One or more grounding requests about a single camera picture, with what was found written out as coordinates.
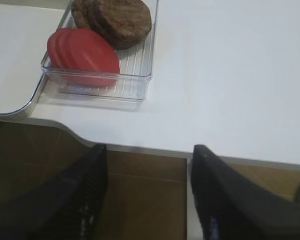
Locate back brown burger patty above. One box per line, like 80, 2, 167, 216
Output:
71, 0, 95, 29

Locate brown burger patty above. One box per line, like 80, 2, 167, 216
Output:
87, 0, 152, 50
71, 0, 95, 29

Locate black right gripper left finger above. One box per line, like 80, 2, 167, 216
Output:
0, 144, 108, 240

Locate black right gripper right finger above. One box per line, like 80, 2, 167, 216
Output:
191, 145, 300, 240

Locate silver metal tray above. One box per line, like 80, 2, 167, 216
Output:
0, 0, 70, 119

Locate front brown burger patty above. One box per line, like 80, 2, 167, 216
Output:
87, 0, 152, 50

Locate front red tomato slice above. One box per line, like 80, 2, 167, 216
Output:
61, 28, 120, 74

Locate clear patty and tomato container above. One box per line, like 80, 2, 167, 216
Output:
41, 0, 159, 102

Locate back red tomato slices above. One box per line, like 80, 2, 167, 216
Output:
47, 28, 75, 70

